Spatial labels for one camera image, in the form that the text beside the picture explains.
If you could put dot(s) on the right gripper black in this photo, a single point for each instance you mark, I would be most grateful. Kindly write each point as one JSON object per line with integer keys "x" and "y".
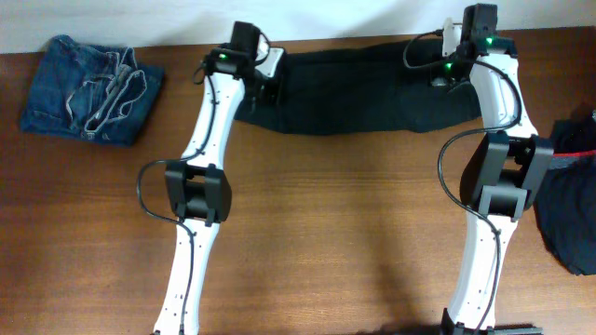
{"x": 439, "y": 78}

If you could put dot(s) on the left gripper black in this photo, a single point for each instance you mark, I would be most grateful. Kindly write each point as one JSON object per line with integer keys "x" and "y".
{"x": 277, "y": 95}

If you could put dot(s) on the black shorts garment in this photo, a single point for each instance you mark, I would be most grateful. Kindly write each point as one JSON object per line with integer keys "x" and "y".
{"x": 353, "y": 90}

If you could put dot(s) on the blue denim jeans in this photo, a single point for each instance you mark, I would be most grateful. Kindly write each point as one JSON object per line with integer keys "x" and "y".
{"x": 90, "y": 93}

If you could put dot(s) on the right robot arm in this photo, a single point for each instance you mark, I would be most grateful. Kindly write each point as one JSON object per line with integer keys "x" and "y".
{"x": 502, "y": 178}

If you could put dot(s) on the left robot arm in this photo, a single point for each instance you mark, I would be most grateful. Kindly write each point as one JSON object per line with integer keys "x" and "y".
{"x": 200, "y": 194}

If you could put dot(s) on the dark garment with red trim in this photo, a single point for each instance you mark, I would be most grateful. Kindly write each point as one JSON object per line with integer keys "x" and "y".
{"x": 565, "y": 204}

